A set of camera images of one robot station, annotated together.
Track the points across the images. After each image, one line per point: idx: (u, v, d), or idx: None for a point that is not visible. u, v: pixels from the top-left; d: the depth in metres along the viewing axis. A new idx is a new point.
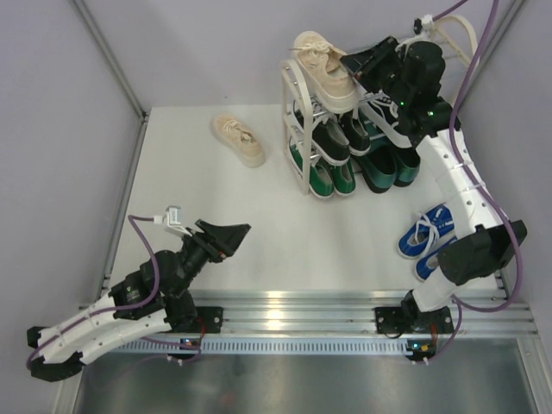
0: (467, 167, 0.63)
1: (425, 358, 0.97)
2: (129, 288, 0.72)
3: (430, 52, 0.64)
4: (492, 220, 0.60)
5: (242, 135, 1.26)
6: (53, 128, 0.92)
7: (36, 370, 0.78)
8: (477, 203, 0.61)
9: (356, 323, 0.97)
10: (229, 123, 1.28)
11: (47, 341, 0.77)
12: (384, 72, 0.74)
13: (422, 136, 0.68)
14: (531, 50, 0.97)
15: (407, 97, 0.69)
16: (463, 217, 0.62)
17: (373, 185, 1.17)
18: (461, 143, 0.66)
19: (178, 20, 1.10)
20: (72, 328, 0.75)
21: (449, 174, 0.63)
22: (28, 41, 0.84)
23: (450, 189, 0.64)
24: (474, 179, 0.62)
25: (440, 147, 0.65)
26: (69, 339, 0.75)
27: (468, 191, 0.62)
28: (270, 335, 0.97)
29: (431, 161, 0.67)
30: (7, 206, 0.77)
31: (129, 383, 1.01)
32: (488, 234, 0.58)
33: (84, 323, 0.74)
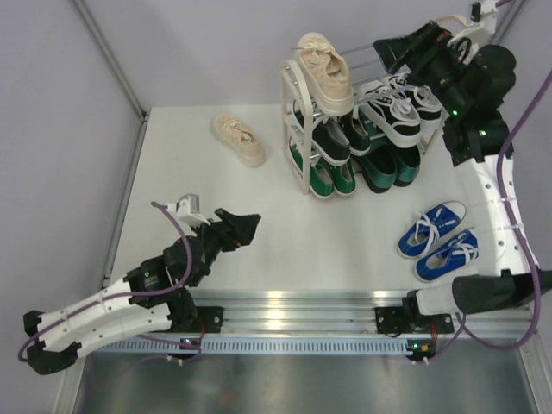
0: (507, 203, 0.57)
1: (425, 358, 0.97)
2: (147, 273, 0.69)
3: (501, 63, 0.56)
4: (520, 266, 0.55)
5: (242, 135, 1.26)
6: (53, 128, 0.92)
7: (32, 356, 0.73)
8: (508, 245, 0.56)
9: (356, 323, 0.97)
10: (228, 123, 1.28)
11: (50, 324, 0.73)
12: (436, 71, 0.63)
13: (466, 157, 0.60)
14: (531, 50, 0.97)
15: (461, 106, 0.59)
16: (491, 257, 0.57)
17: (374, 185, 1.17)
18: (509, 173, 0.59)
19: (178, 20, 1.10)
20: (79, 314, 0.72)
21: (486, 207, 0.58)
22: (28, 42, 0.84)
23: (484, 222, 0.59)
24: (513, 217, 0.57)
25: (484, 173, 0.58)
26: (76, 324, 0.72)
27: (503, 229, 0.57)
28: (270, 335, 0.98)
29: (470, 187, 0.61)
30: (8, 206, 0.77)
31: (128, 383, 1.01)
32: (512, 280, 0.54)
33: (95, 309, 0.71)
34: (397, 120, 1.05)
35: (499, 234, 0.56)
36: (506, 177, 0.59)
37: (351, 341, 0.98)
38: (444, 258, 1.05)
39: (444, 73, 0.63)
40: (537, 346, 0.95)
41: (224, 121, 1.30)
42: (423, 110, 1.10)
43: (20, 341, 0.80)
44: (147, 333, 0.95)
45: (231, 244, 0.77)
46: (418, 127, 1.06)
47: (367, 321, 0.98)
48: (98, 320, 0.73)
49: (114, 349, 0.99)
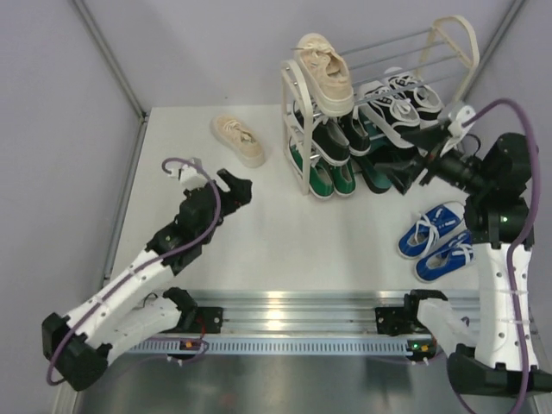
0: (515, 297, 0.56)
1: (425, 359, 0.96)
2: (168, 236, 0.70)
3: (525, 149, 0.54)
4: (517, 363, 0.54)
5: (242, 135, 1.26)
6: (53, 128, 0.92)
7: (75, 356, 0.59)
8: (508, 341, 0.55)
9: (356, 324, 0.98)
10: (228, 123, 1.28)
11: (82, 317, 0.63)
12: (453, 170, 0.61)
13: (483, 237, 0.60)
14: (531, 51, 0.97)
15: (482, 188, 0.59)
16: (489, 346, 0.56)
17: (373, 185, 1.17)
18: (523, 265, 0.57)
19: (178, 20, 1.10)
20: (114, 292, 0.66)
21: (494, 296, 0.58)
22: (28, 43, 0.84)
23: (490, 310, 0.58)
24: (518, 314, 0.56)
25: (495, 262, 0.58)
26: (116, 304, 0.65)
27: (505, 323, 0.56)
28: (270, 335, 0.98)
29: (482, 272, 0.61)
30: (7, 206, 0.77)
31: (128, 383, 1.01)
32: (504, 376, 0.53)
33: (131, 281, 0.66)
34: (397, 121, 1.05)
35: (500, 327, 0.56)
36: (520, 269, 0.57)
37: (352, 341, 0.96)
38: (443, 258, 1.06)
39: (462, 168, 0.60)
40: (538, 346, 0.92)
41: (223, 122, 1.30)
42: (423, 110, 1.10)
43: (20, 341, 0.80)
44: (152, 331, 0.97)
45: (233, 206, 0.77)
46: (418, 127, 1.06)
47: (367, 321, 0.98)
48: (133, 297, 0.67)
49: None
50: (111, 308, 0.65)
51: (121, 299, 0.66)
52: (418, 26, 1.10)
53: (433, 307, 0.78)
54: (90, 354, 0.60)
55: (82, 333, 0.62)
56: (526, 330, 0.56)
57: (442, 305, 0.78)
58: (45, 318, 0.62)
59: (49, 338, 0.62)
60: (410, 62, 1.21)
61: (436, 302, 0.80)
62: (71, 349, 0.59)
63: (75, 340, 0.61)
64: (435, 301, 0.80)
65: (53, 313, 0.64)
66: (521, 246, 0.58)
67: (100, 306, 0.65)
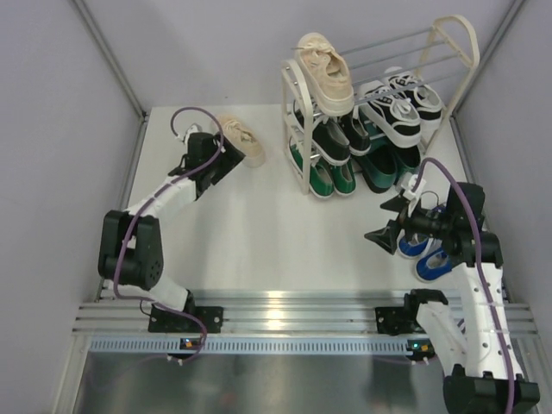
0: (492, 308, 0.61)
1: (425, 358, 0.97)
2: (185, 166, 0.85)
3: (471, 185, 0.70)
4: (503, 372, 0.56)
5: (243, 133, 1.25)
6: (53, 128, 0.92)
7: (151, 229, 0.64)
8: (492, 350, 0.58)
9: (355, 324, 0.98)
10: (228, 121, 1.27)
11: (141, 206, 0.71)
12: (422, 223, 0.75)
13: (460, 260, 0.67)
14: (531, 50, 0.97)
15: (446, 228, 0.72)
16: (476, 357, 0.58)
17: (373, 185, 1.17)
18: (495, 281, 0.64)
19: (178, 19, 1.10)
20: (163, 191, 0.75)
21: (473, 308, 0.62)
22: (28, 42, 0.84)
23: (472, 324, 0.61)
24: (498, 323, 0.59)
25: (470, 278, 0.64)
26: (166, 200, 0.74)
27: (487, 332, 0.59)
28: (270, 335, 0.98)
29: (462, 291, 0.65)
30: (8, 206, 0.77)
31: (129, 382, 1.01)
32: (494, 384, 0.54)
33: (172, 189, 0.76)
34: (397, 121, 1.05)
35: (484, 337, 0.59)
36: (493, 285, 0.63)
37: (362, 341, 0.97)
38: (444, 258, 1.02)
39: (430, 222, 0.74)
40: (537, 345, 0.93)
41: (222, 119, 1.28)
42: (423, 110, 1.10)
43: (21, 341, 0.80)
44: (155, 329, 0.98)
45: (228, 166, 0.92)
46: (418, 127, 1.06)
47: (367, 321, 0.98)
48: (172, 203, 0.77)
49: (116, 349, 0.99)
50: (164, 201, 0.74)
51: (168, 198, 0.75)
52: (419, 25, 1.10)
53: (432, 313, 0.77)
54: (154, 236, 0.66)
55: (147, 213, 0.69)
56: (507, 339, 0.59)
57: (441, 310, 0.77)
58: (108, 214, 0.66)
59: (114, 227, 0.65)
60: (410, 62, 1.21)
61: (435, 305, 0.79)
62: (143, 226, 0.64)
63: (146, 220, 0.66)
64: (435, 306, 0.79)
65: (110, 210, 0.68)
66: (492, 264, 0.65)
67: (153, 203, 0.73)
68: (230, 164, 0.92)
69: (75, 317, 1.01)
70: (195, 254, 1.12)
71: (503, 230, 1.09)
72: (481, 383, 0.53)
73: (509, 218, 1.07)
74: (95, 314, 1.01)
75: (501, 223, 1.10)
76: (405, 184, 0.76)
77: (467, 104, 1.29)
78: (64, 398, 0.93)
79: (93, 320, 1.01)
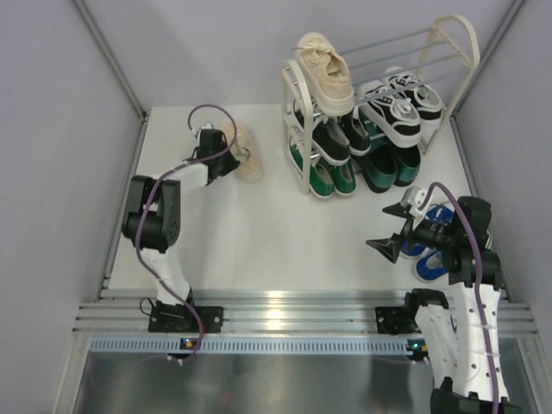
0: (486, 331, 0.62)
1: (425, 358, 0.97)
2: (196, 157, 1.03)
3: (480, 202, 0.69)
4: (488, 393, 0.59)
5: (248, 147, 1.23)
6: (53, 128, 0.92)
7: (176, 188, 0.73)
8: (479, 372, 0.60)
9: (355, 323, 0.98)
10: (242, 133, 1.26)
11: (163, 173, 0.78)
12: (425, 235, 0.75)
13: (458, 277, 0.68)
14: (532, 50, 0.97)
15: (449, 242, 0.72)
16: (463, 377, 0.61)
17: (373, 185, 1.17)
18: (492, 304, 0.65)
19: (177, 19, 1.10)
20: (183, 167, 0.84)
21: (467, 329, 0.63)
22: (28, 44, 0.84)
23: (464, 343, 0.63)
24: (489, 346, 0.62)
25: (467, 298, 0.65)
26: (184, 173, 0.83)
27: (478, 354, 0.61)
28: (269, 335, 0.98)
29: (457, 308, 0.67)
30: (8, 206, 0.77)
31: (128, 383, 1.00)
32: (477, 404, 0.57)
33: (189, 166, 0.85)
34: (397, 120, 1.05)
35: (473, 359, 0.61)
36: (489, 307, 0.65)
37: (362, 341, 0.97)
38: None
39: (435, 235, 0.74)
40: (537, 345, 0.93)
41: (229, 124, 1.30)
42: (423, 110, 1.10)
43: (21, 341, 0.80)
44: (155, 329, 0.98)
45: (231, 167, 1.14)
46: (418, 127, 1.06)
47: (367, 321, 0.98)
48: (187, 182, 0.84)
49: (116, 350, 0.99)
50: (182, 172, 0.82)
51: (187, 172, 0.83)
52: (419, 25, 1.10)
53: (430, 317, 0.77)
54: (176, 197, 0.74)
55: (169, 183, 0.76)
56: (496, 361, 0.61)
57: (441, 316, 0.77)
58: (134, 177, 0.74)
59: (142, 187, 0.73)
60: (410, 62, 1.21)
61: (434, 308, 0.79)
62: (169, 185, 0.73)
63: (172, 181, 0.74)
64: (432, 308, 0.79)
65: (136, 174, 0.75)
66: (492, 286, 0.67)
67: (172, 174, 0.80)
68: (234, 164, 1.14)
69: (75, 317, 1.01)
70: (195, 254, 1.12)
71: (504, 230, 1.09)
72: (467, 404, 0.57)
73: (509, 218, 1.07)
74: (96, 314, 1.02)
75: (501, 223, 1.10)
76: (411, 199, 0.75)
77: (467, 104, 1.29)
78: (64, 399, 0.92)
79: (94, 320, 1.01)
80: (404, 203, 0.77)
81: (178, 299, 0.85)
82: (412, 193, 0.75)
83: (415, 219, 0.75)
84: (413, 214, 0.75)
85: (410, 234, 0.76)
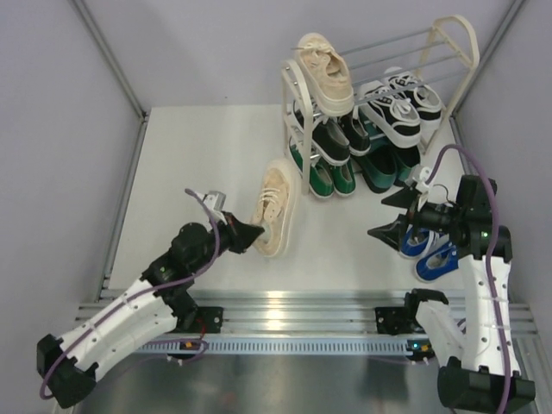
0: (496, 304, 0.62)
1: (425, 358, 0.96)
2: (163, 268, 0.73)
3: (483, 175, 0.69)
4: (498, 366, 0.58)
5: (278, 219, 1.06)
6: (53, 128, 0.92)
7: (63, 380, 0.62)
8: (490, 345, 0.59)
9: (354, 323, 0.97)
10: (279, 197, 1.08)
11: (75, 340, 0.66)
12: (431, 219, 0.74)
13: (467, 250, 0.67)
14: (532, 50, 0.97)
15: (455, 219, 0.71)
16: (473, 351, 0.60)
17: (373, 185, 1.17)
18: (502, 276, 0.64)
19: (177, 20, 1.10)
20: (106, 320, 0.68)
21: (477, 302, 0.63)
22: (28, 43, 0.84)
23: (473, 318, 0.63)
24: (499, 318, 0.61)
25: (477, 271, 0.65)
26: (104, 332, 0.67)
27: (488, 327, 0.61)
28: (270, 335, 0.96)
29: (466, 283, 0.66)
30: (8, 206, 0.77)
31: (129, 382, 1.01)
32: (488, 377, 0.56)
33: (123, 311, 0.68)
34: (397, 120, 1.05)
35: (484, 330, 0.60)
36: (500, 279, 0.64)
37: (360, 341, 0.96)
38: (444, 258, 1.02)
39: (439, 216, 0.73)
40: (537, 345, 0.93)
41: (272, 172, 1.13)
42: (423, 110, 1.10)
43: (21, 341, 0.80)
44: None
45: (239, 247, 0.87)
46: (418, 128, 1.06)
47: (366, 321, 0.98)
48: (119, 331, 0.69)
49: None
50: (102, 334, 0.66)
51: (110, 329, 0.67)
52: (419, 25, 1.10)
53: (431, 310, 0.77)
54: (75, 379, 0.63)
55: (73, 355, 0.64)
56: (506, 335, 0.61)
57: (441, 309, 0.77)
58: (44, 338, 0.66)
59: (43, 357, 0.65)
60: (410, 62, 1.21)
61: (435, 304, 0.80)
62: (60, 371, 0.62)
63: (65, 364, 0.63)
64: (435, 304, 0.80)
65: (49, 335, 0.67)
66: (502, 258, 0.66)
67: (90, 334, 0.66)
68: (246, 242, 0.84)
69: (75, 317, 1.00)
70: None
71: None
72: (477, 376, 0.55)
73: (509, 218, 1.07)
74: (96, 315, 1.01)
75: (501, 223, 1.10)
76: (417, 177, 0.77)
77: (467, 104, 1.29)
78: None
79: None
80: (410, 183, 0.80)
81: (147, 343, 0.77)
82: (418, 172, 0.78)
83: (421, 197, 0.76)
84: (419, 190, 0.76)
85: (417, 218, 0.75)
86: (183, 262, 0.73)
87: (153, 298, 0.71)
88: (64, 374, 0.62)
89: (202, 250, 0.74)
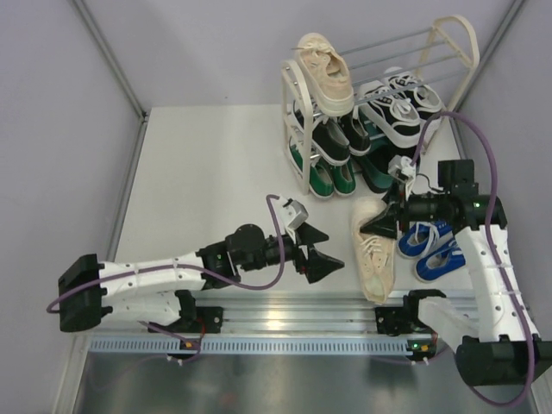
0: (503, 270, 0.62)
1: (425, 358, 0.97)
2: (219, 254, 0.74)
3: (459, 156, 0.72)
4: (519, 332, 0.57)
5: (386, 263, 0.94)
6: (53, 129, 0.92)
7: (84, 305, 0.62)
8: (505, 313, 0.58)
9: (354, 324, 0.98)
10: (382, 240, 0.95)
11: (113, 274, 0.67)
12: (421, 210, 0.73)
13: (463, 226, 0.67)
14: (532, 50, 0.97)
15: (443, 202, 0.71)
16: (490, 323, 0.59)
17: (373, 185, 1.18)
18: (502, 241, 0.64)
19: (177, 21, 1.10)
20: (151, 272, 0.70)
21: (484, 272, 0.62)
22: (26, 42, 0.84)
23: (483, 289, 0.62)
24: (509, 285, 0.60)
25: (478, 241, 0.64)
26: (144, 283, 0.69)
27: (499, 295, 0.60)
28: (269, 334, 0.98)
29: (468, 256, 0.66)
30: (8, 205, 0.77)
31: (128, 383, 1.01)
32: (511, 345, 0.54)
33: (162, 272, 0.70)
34: (397, 121, 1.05)
35: (496, 299, 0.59)
36: (500, 246, 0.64)
37: (360, 341, 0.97)
38: (444, 258, 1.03)
39: (428, 206, 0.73)
40: None
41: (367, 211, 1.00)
42: (423, 110, 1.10)
43: (21, 340, 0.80)
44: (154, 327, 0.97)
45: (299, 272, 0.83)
46: (418, 128, 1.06)
47: (366, 321, 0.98)
48: (153, 288, 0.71)
49: (114, 350, 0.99)
50: (139, 284, 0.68)
51: (151, 282, 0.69)
52: (419, 25, 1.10)
53: (433, 304, 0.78)
54: (88, 312, 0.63)
55: (104, 287, 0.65)
56: (519, 300, 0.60)
57: (442, 303, 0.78)
58: (86, 254, 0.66)
59: (78, 273, 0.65)
60: (410, 62, 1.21)
61: (435, 298, 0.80)
62: (85, 297, 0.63)
63: (95, 291, 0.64)
64: (435, 298, 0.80)
65: (93, 254, 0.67)
66: (498, 225, 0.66)
67: (129, 274, 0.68)
68: (318, 273, 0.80)
69: None
70: None
71: None
72: (499, 348, 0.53)
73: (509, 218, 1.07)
74: None
75: None
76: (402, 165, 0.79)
77: (467, 104, 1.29)
78: (63, 400, 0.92)
79: None
80: (394, 174, 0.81)
81: (141, 320, 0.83)
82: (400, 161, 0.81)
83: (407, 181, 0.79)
84: (406, 175, 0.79)
85: (406, 212, 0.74)
86: (235, 260, 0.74)
87: (198, 279, 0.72)
88: (84, 304, 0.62)
89: (252, 258, 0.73)
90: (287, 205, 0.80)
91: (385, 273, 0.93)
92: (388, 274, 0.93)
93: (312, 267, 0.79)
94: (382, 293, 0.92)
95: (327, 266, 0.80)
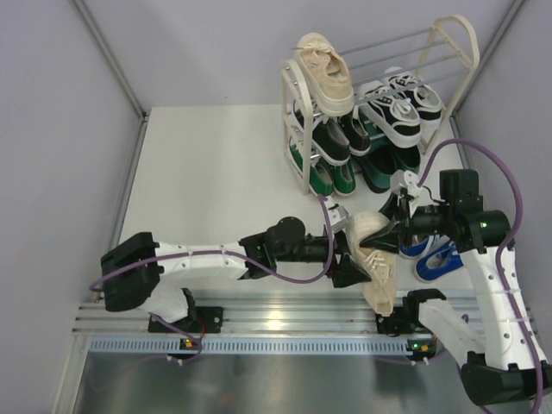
0: (511, 296, 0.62)
1: (425, 358, 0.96)
2: (259, 246, 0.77)
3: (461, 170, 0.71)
4: (527, 360, 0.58)
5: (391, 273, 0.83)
6: (53, 129, 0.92)
7: (143, 281, 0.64)
8: (514, 341, 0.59)
9: (354, 324, 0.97)
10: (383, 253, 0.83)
11: (170, 254, 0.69)
12: (426, 222, 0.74)
13: (469, 245, 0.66)
14: (532, 50, 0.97)
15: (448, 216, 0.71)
16: (498, 350, 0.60)
17: (373, 185, 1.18)
18: (510, 265, 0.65)
19: (178, 21, 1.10)
20: (202, 254, 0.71)
21: (492, 298, 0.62)
22: (25, 41, 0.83)
23: (490, 314, 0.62)
24: (517, 311, 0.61)
25: (486, 266, 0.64)
26: (195, 265, 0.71)
27: (508, 322, 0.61)
28: (269, 335, 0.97)
29: (474, 278, 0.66)
30: (8, 206, 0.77)
31: (128, 383, 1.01)
32: (519, 375, 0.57)
33: (209, 258, 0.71)
34: (397, 121, 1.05)
35: (504, 328, 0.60)
36: (508, 269, 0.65)
37: (361, 341, 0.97)
38: (444, 258, 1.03)
39: (432, 219, 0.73)
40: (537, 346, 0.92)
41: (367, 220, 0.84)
42: (423, 110, 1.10)
43: (21, 340, 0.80)
44: (154, 327, 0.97)
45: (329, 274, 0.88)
46: (418, 128, 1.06)
47: (367, 321, 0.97)
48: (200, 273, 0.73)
49: (114, 351, 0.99)
50: (192, 265, 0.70)
51: (200, 266, 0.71)
52: (419, 25, 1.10)
53: (434, 310, 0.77)
54: (141, 290, 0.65)
55: (160, 266, 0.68)
56: (527, 325, 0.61)
57: (442, 306, 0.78)
58: (146, 233, 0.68)
59: (134, 249, 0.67)
60: (410, 62, 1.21)
61: (434, 302, 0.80)
62: (142, 274, 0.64)
63: (153, 267, 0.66)
64: (435, 302, 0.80)
65: (148, 233, 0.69)
66: (506, 247, 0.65)
67: (183, 256, 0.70)
68: (344, 279, 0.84)
69: (74, 317, 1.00)
70: None
71: None
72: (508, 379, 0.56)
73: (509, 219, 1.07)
74: (95, 315, 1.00)
75: None
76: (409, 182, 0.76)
77: (467, 104, 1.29)
78: (63, 400, 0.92)
79: (93, 320, 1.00)
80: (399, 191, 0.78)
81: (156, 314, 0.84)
82: (402, 177, 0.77)
83: (412, 202, 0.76)
84: (412, 195, 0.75)
85: (410, 226, 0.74)
86: (272, 252, 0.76)
87: (242, 266, 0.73)
88: (141, 279, 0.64)
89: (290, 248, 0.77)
90: (333, 208, 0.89)
91: (391, 285, 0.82)
92: (392, 284, 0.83)
93: (341, 272, 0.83)
94: (387, 302, 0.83)
95: (354, 277, 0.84)
